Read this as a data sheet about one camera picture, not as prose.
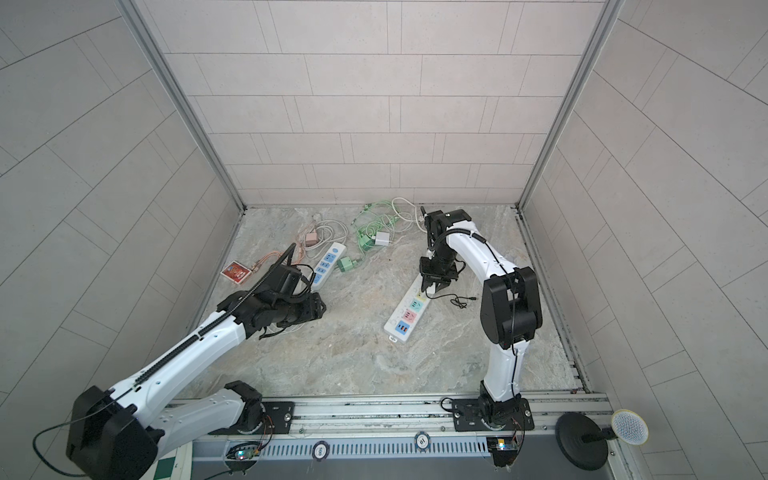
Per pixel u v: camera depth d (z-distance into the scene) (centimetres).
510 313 48
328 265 97
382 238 105
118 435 36
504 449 68
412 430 71
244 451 64
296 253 83
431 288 81
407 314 86
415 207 115
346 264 97
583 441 66
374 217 113
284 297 61
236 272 96
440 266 73
